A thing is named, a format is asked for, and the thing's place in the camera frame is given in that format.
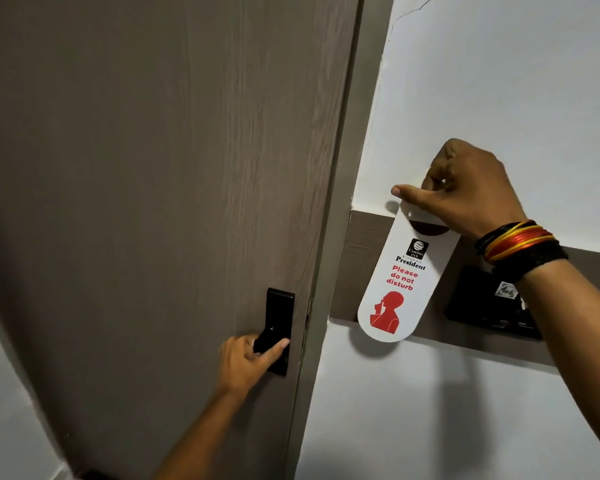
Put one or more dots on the person's left thumb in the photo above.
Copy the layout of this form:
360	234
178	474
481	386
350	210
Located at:
274	350

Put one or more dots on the person's right hand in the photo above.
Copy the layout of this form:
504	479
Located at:
472	192

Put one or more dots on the grey-brown door frame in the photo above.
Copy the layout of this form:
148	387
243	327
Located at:
340	169

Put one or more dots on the brown wooden door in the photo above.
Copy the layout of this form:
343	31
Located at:
155	194

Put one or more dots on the white label sticker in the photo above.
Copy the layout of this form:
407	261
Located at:
506	290

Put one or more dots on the black key card holder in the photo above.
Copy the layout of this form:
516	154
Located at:
475	304

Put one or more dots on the person's left hand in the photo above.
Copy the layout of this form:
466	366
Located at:
237	367

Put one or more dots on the person's left forearm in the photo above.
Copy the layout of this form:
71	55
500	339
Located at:
200	439

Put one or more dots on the person's right forearm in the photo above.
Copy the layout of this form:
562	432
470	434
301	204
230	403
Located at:
575	334

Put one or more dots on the white door hanger sign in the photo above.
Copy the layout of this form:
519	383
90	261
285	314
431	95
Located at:
405	289

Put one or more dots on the brown wall panel strip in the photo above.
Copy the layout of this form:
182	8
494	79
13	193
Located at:
360	264

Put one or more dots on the person's right thumb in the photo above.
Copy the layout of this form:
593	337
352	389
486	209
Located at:
415	193

